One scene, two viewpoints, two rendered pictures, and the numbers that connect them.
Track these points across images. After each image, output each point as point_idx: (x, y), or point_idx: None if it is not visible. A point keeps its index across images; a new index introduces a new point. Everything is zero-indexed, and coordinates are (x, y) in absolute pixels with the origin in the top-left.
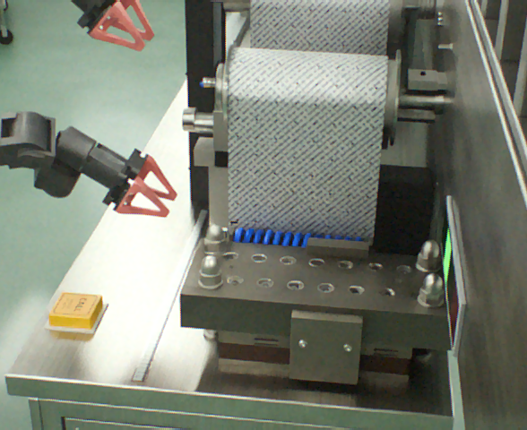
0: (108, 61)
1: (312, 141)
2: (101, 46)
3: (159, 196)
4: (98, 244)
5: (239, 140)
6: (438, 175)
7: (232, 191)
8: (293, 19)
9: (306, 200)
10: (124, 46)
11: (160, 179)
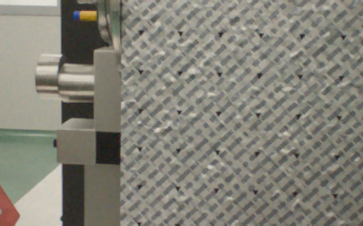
0: (11, 195)
1: (296, 78)
2: (5, 182)
3: None
4: None
5: (144, 80)
6: None
7: (128, 195)
8: None
9: (283, 211)
10: (28, 182)
11: None
